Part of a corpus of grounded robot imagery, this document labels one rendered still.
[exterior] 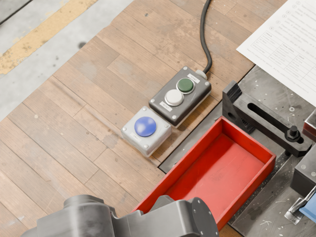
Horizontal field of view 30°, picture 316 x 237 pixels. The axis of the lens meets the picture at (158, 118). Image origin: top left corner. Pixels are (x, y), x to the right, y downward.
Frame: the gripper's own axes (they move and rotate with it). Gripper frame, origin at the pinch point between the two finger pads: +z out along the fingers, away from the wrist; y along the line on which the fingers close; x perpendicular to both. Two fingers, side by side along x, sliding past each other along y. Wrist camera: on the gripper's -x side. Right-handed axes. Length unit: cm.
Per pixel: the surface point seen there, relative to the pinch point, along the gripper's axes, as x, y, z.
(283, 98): 7.9, 20.9, 35.0
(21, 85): 113, -32, 107
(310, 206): -9.0, 9.9, 18.6
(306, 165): -4.7, 14.5, 21.7
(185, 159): 12.3, 3.9, 19.0
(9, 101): 112, -38, 103
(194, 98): 19.6, 12.4, 26.5
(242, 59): 19.2, 22.9, 36.0
